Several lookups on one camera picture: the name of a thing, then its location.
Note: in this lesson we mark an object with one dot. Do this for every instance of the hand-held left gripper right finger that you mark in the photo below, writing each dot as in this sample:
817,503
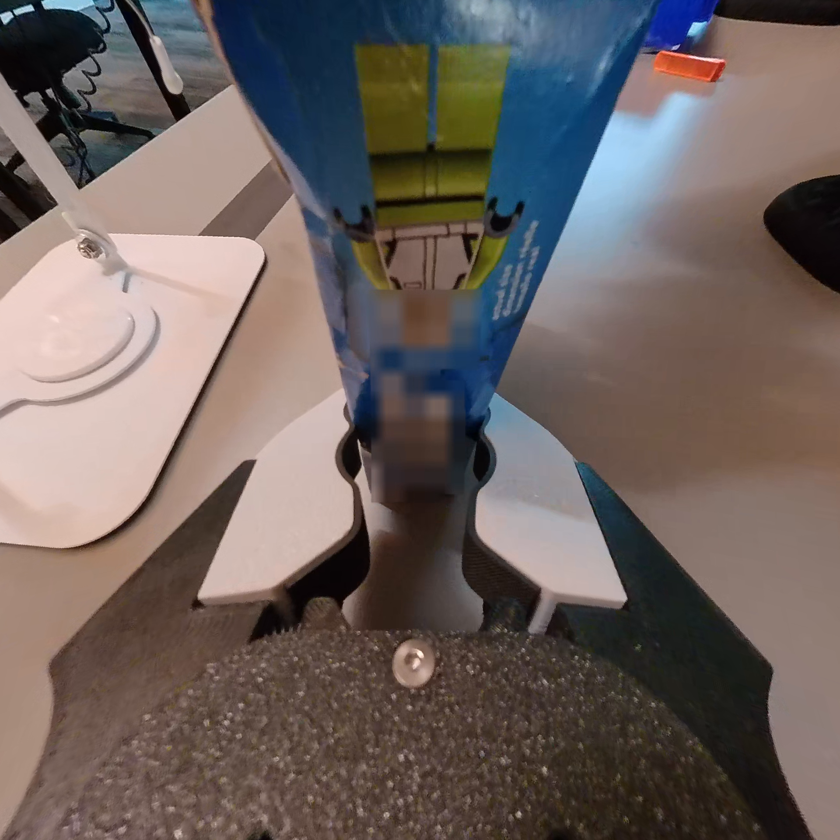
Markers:
551,531

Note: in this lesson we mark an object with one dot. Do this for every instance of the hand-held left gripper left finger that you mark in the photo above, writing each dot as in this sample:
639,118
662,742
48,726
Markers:
282,525

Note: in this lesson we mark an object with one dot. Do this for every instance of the blue lego set box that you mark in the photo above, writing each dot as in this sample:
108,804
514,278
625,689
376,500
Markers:
558,131

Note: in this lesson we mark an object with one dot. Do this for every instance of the white stand base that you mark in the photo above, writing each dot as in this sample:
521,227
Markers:
197,295

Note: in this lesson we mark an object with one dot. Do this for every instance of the black chair armrest pad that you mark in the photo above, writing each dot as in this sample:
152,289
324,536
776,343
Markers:
810,229

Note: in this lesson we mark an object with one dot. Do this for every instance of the metal stand rod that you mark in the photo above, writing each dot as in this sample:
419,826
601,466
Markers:
39,164

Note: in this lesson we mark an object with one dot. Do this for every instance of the wooden desk black legs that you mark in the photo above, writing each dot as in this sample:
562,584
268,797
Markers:
151,65

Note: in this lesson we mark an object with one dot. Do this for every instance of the orange block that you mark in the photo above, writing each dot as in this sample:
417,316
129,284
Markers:
689,65

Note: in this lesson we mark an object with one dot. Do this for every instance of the black office chair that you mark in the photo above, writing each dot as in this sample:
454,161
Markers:
46,52

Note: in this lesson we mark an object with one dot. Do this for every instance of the blue plastic bin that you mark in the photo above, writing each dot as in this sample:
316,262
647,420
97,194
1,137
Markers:
682,19

